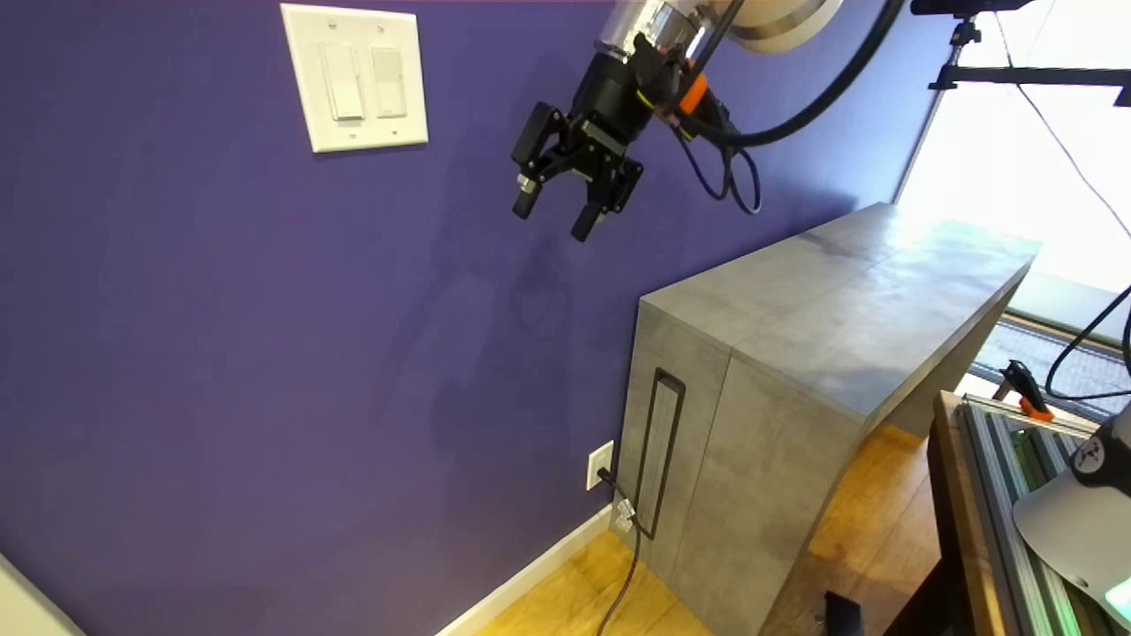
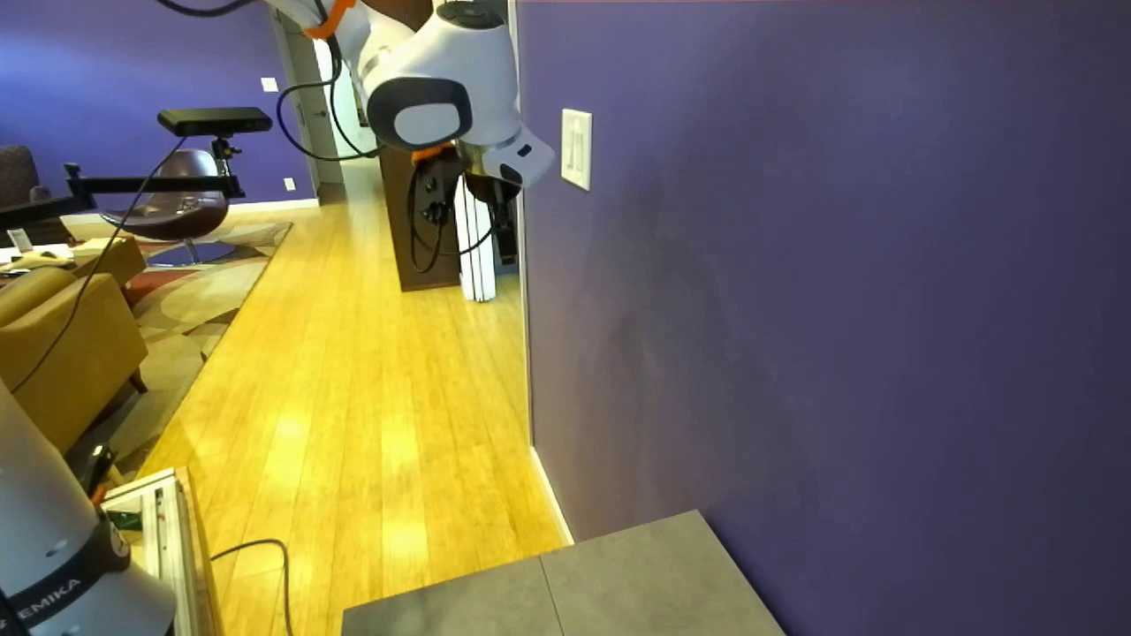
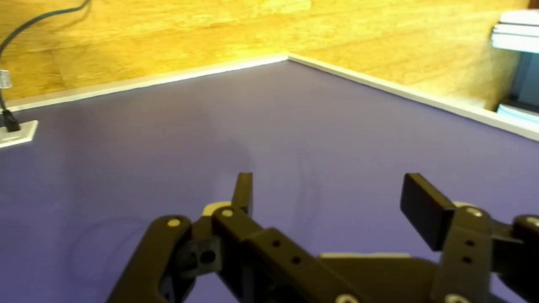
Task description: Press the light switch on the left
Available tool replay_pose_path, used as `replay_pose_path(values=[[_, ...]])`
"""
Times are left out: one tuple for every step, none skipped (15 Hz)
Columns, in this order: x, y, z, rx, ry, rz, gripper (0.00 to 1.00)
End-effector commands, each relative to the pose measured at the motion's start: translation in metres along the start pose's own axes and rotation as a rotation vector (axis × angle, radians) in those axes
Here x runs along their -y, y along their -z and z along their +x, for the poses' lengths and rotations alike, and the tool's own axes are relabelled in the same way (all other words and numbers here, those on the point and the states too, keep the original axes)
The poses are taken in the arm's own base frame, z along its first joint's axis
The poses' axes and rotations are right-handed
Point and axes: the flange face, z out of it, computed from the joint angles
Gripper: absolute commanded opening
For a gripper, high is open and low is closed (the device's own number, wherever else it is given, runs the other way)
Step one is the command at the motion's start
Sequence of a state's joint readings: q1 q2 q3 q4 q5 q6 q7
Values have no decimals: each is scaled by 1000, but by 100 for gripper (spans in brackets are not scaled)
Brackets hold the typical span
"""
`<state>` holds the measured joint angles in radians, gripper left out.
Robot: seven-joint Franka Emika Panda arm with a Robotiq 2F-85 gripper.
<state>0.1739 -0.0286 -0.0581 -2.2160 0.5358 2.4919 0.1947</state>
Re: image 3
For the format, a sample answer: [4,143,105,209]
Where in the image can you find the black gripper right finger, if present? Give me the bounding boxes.
[399,172,539,303]

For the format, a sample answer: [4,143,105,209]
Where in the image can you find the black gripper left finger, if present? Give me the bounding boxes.
[106,172,361,303]

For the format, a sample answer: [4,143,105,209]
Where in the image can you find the white baseboard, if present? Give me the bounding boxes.
[0,52,539,143]

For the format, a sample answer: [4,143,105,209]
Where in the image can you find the white leaning boards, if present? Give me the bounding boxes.
[490,7,539,56]

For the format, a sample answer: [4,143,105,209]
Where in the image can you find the white outlet plate with plug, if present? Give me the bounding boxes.
[0,118,41,152]

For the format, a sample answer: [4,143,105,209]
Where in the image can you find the white door frame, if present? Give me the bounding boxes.
[494,52,539,130]

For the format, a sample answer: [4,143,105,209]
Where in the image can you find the black plugged power cable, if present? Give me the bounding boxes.
[0,0,93,135]

